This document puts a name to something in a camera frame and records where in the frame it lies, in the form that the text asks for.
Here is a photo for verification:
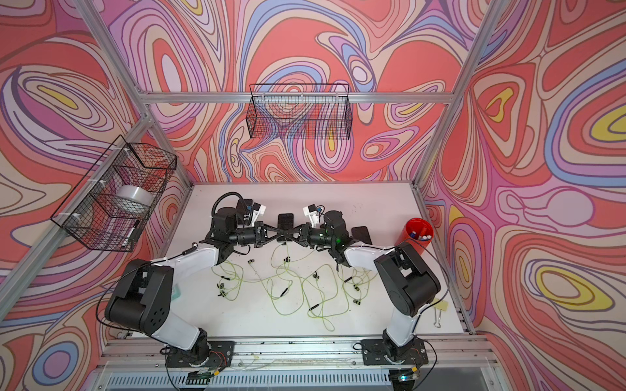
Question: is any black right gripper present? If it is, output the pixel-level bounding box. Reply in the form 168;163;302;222
283;222;335;249

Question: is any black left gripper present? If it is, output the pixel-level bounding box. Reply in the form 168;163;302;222
227;224;284;249

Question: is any blue-cased smartphone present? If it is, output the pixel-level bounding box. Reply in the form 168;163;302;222
350;226;373;244

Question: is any green earphones set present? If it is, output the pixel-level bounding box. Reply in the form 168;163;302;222
211;262;244;301
246;243;314;317
301;264;350;332

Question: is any grey-edged smartphone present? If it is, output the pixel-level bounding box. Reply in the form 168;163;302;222
277;213;294;231

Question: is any green earphone cable plug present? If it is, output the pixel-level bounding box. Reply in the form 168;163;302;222
338;267;378;306

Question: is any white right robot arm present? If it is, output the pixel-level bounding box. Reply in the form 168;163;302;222
293;210;441;367

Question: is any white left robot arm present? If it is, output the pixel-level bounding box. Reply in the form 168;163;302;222
104;199;266;368

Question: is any mint alarm clock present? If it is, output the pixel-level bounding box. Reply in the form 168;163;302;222
171;284;181;301

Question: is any red plastic cup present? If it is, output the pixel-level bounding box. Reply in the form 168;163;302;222
395;218;435;247

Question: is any white tape roll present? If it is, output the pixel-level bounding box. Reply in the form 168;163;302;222
113;185;154;215

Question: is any yellow binder clip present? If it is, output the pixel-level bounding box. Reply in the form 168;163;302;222
433;300;448;328

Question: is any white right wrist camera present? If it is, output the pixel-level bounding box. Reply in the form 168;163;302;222
303;205;324;225

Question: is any left wire basket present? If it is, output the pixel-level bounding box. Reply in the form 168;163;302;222
50;136;178;253

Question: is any wire basket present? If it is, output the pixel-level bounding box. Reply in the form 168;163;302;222
50;136;178;253
246;82;353;141

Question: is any back wire basket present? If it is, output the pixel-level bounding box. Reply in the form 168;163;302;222
246;82;353;141

